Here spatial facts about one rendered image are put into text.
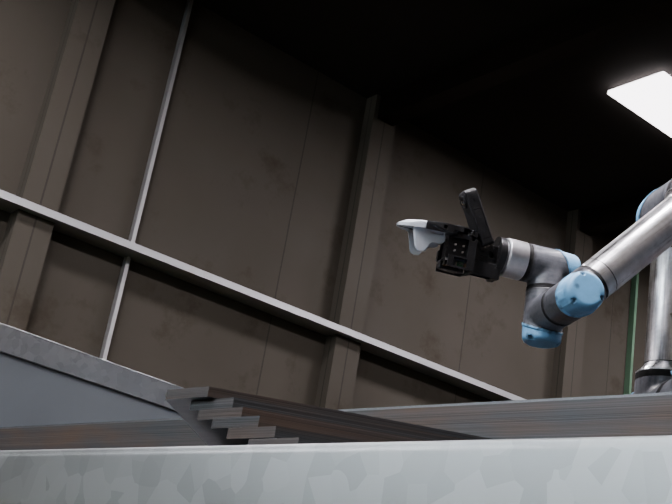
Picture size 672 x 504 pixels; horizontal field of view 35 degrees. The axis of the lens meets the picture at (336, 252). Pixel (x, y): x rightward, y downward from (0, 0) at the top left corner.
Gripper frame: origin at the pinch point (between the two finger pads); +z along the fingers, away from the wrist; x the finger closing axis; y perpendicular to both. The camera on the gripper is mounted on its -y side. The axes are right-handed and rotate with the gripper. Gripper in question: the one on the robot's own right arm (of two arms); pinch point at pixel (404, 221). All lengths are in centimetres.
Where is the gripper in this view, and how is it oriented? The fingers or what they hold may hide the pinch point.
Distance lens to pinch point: 204.9
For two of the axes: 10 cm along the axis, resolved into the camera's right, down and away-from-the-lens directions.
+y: -1.9, 9.6, -2.2
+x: -2.2, 1.8, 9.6
